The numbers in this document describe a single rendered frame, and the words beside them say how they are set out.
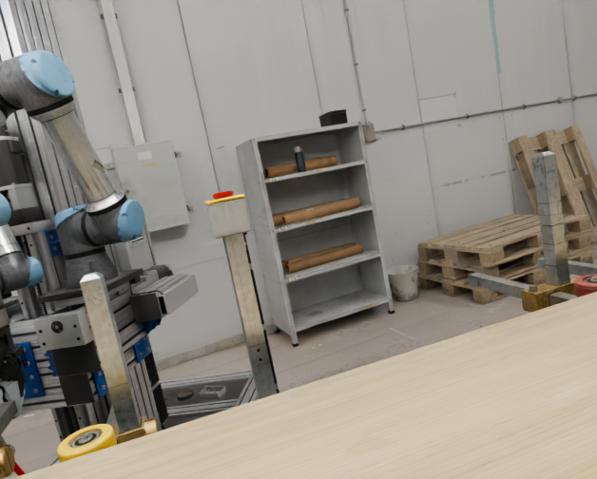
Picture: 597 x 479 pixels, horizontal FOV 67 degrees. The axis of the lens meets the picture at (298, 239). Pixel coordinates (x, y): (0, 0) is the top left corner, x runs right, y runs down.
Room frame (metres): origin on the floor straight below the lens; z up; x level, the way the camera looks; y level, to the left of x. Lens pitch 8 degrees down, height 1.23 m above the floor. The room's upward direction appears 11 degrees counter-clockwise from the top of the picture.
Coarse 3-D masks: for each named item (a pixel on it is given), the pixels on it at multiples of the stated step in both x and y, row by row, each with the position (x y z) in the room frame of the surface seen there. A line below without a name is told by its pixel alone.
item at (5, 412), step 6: (6, 402) 0.99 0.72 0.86; (12, 402) 0.98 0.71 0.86; (0, 408) 0.96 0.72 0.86; (6, 408) 0.95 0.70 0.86; (12, 408) 0.97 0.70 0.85; (0, 414) 0.92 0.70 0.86; (6, 414) 0.93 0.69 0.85; (12, 414) 0.96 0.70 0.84; (0, 420) 0.90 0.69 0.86; (6, 420) 0.93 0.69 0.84; (0, 426) 0.90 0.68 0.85; (6, 426) 0.92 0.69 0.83; (0, 432) 0.89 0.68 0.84
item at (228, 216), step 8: (216, 200) 0.82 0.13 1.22; (224, 200) 0.83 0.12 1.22; (232, 200) 0.83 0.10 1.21; (240, 200) 0.83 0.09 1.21; (208, 208) 0.82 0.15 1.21; (216, 208) 0.82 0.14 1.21; (224, 208) 0.83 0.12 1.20; (232, 208) 0.83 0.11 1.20; (240, 208) 0.83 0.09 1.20; (208, 216) 0.86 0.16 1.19; (216, 216) 0.82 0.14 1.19; (224, 216) 0.83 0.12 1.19; (232, 216) 0.83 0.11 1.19; (240, 216) 0.83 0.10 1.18; (248, 216) 0.84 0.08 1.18; (216, 224) 0.82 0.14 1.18; (224, 224) 0.83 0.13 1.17; (232, 224) 0.83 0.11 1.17; (240, 224) 0.83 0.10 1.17; (248, 224) 0.84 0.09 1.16; (216, 232) 0.82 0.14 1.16; (224, 232) 0.82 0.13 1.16; (232, 232) 0.83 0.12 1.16; (240, 232) 0.83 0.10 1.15
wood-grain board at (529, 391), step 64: (512, 320) 0.79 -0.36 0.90; (576, 320) 0.74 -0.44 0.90; (320, 384) 0.69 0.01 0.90; (384, 384) 0.65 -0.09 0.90; (448, 384) 0.61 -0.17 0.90; (512, 384) 0.58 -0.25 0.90; (576, 384) 0.55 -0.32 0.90; (128, 448) 0.61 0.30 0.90; (192, 448) 0.58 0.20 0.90; (256, 448) 0.55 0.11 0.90; (320, 448) 0.52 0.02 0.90; (384, 448) 0.49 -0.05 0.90; (448, 448) 0.47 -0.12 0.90; (512, 448) 0.45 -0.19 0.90; (576, 448) 0.43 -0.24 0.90
